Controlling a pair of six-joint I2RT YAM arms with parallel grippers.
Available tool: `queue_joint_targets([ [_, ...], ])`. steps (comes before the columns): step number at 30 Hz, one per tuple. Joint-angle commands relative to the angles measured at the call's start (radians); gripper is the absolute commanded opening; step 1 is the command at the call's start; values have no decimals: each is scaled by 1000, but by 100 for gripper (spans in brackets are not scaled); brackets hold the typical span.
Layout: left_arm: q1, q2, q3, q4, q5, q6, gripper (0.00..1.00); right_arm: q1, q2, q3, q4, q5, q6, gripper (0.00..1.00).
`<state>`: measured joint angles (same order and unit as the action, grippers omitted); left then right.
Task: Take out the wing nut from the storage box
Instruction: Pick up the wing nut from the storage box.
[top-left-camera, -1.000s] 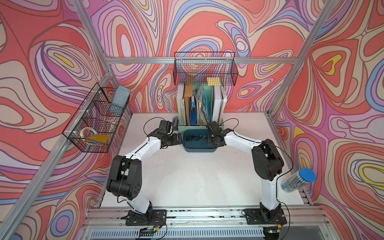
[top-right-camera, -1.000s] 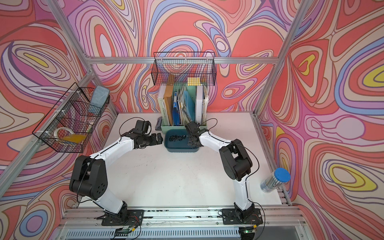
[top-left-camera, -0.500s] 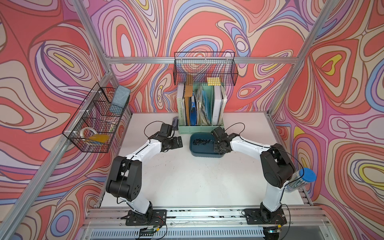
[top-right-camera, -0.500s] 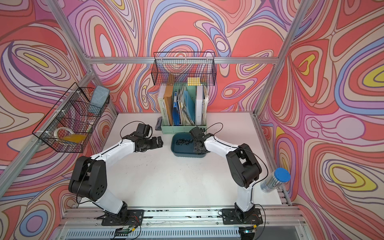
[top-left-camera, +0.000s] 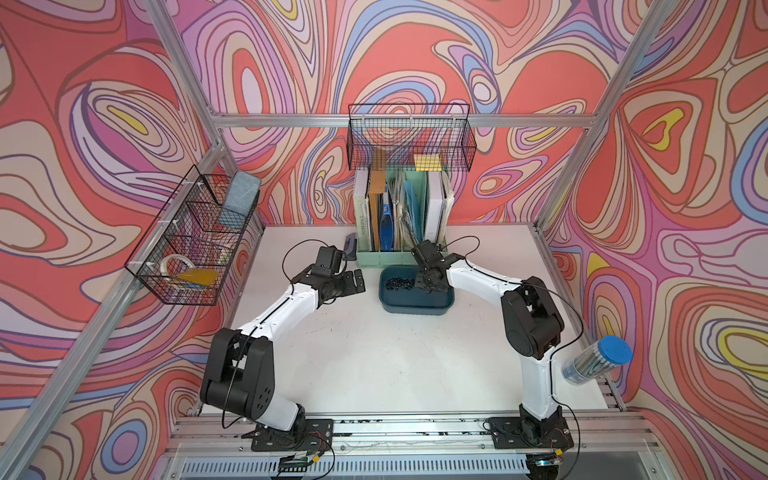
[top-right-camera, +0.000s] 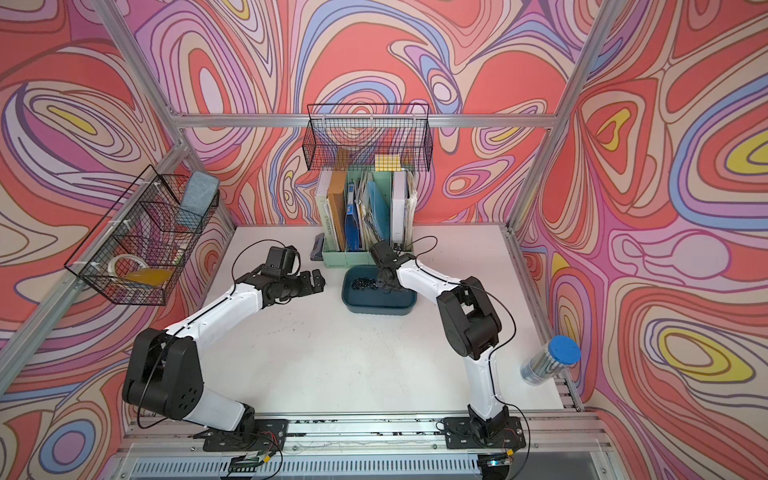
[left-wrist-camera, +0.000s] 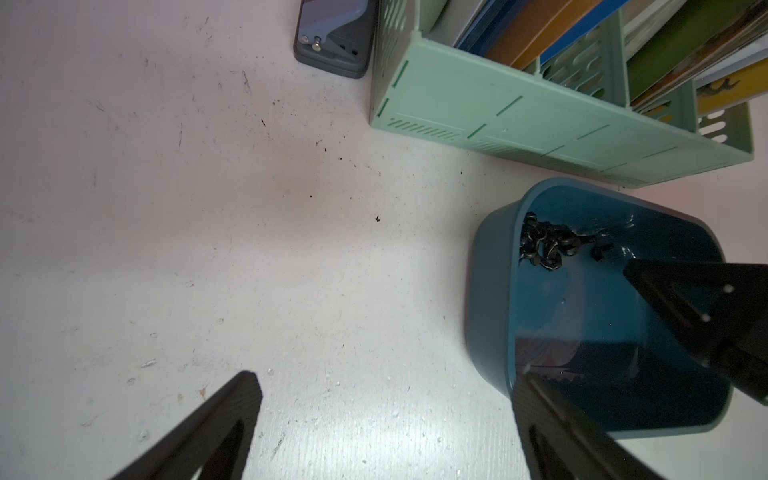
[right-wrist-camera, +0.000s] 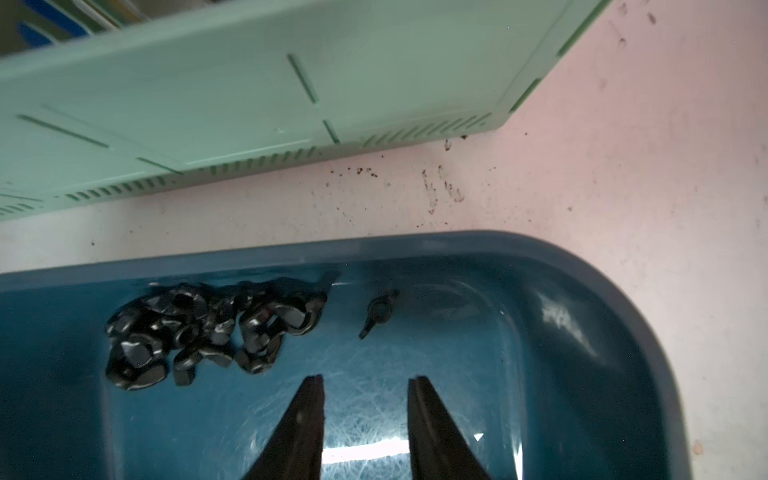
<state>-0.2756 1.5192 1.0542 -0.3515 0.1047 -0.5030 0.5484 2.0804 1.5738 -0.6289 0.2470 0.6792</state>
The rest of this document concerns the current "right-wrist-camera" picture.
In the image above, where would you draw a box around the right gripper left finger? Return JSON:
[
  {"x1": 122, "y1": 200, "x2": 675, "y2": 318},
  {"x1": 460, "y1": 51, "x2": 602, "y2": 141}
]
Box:
[{"x1": 243, "y1": 375, "x2": 325, "y2": 479}]

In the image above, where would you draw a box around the pile of black wing nuts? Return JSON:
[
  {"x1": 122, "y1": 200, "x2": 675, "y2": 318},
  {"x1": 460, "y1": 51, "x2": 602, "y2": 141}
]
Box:
[{"x1": 105, "y1": 281, "x2": 328, "y2": 391}]

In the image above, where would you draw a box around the teal plastic storage tray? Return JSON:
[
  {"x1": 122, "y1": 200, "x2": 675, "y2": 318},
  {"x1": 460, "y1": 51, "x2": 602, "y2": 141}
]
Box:
[{"x1": 1, "y1": 231, "x2": 692, "y2": 479}]

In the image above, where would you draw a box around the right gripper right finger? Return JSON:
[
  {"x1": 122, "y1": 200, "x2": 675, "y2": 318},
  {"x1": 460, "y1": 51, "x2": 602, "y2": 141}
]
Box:
[{"x1": 407, "y1": 376, "x2": 490, "y2": 480}]

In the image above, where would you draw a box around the mint green file organizer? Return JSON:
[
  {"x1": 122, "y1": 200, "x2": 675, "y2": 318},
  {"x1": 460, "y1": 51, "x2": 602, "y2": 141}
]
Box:
[{"x1": 1, "y1": 0, "x2": 605, "y2": 221}]

